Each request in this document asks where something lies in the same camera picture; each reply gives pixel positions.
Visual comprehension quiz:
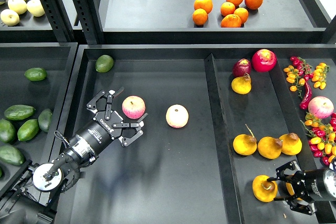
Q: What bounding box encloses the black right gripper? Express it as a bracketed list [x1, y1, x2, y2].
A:
[266, 159, 335, 216]

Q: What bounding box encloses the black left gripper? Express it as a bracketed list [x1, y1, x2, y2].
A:
[76, 87, 148, 155]

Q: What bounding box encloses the dark green avocado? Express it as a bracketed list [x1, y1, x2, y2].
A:
[0, 145, 26, 166]

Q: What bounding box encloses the yellow pear right bin bottom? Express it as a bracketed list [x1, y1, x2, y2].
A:
[285, 174, 303, 201]

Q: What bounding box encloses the yellow pear bin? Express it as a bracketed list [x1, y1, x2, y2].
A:
[285, 174, 303, 201]
[257, 136, 282, 159]
[279, 133, 302, 156]
[233, 124, 257, 156]

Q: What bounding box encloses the yellow pear right bin middle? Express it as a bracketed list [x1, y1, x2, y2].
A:
[279, 133, 302, 156]

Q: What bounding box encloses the green avocado top of bin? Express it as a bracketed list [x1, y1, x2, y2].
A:
[95, 55, 114, 73]

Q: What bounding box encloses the dark avocado tray edge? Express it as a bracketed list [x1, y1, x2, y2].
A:
[38, 109, 52, 132]

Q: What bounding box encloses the yellow pear right bin left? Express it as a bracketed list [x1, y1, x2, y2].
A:
[233, 124, 257, 156]

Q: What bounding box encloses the green avocado left tray top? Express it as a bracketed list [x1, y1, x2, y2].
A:
[24, 67, 47, 81]

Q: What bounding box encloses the dark avocado left tray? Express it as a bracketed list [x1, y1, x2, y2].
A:
[4, 104, 36, 121]

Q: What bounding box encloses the dark avocado far left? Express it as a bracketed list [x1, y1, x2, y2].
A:
[0, 119, 16, 143]

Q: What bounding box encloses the yellow pear under gripper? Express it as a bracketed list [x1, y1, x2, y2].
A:
[231, 73, 251, 94]

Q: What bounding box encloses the pale yellow pear right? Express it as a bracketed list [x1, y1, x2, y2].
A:
[27, 0, 45, 17]

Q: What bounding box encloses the pale yellow pear front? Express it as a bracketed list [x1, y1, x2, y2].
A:
[1, 9, 20, 26]

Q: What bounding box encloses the pale yellow pear middle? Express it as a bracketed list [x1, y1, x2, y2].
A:
[7, 0, 27, 15]

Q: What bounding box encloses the pink red apple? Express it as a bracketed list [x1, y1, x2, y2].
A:
[122, 95, 145, 119]

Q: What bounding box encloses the lower cherry tomato bunch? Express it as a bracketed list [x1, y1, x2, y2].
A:
[301, 112, 335, 166]

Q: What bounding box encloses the cherry tomato bunch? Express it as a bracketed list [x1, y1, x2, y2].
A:
[283, 56, 329, 98]
[301, 112, 335, 166]

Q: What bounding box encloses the pale pink apple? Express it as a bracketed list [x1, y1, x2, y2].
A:
[166, 104, 189, 129]

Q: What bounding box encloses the black bin divider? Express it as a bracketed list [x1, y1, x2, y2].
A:
[204, 53, 244, 223]

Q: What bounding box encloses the black left tray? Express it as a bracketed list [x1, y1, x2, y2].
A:
[1, 43, 77, 189]

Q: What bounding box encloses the red chili pepper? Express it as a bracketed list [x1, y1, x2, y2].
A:
[299, 81, 312, 110]

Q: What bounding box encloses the pink apple right tray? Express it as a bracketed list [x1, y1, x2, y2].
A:
[308, 96, 334, 119]

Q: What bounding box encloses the black centre bin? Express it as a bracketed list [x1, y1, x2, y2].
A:
[55, 45, 335, 223]

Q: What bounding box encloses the black upper shelf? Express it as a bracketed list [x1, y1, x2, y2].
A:
[1, 0, 335, 44]

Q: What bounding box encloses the black shelf upright left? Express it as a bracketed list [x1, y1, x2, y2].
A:
[40, 0, 75, 42]

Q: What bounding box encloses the black shelf upright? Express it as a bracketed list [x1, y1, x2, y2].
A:
[40, 0, 75, 42]
[73, 0, 105, 45]

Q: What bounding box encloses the upper cherry tomato bunch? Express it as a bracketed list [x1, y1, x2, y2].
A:
[283, 56, 329, 98]

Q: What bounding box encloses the black shelf upright centre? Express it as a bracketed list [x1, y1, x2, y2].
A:
[73, 0, 105, 45]

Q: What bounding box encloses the bright red apple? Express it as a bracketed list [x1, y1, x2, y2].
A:
[251, 49, 277, 72]

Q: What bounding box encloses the dark red apple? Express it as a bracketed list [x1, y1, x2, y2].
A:
[232, 58, 251, 77]

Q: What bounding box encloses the orange far left lower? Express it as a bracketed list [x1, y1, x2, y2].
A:
[192, 8, 208, 26]

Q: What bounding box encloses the orange far left upper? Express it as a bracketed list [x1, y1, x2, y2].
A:
[194, 0, 213, 14]

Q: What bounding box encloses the orange front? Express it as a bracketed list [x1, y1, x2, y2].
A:
[220, 14, 242, 28]

